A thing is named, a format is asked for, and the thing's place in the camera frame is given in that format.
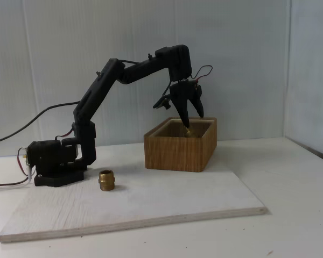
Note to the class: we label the slatted wooden box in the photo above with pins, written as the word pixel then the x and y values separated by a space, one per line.
pixel 177 153

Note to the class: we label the brass threaded pipe nipple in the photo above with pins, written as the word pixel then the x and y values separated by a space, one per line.
pixel 106 180

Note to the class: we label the white painted plywood board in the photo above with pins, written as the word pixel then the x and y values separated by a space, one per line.
pixel 97 209

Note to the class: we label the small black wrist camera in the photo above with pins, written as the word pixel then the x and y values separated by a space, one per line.
pixel 162 103

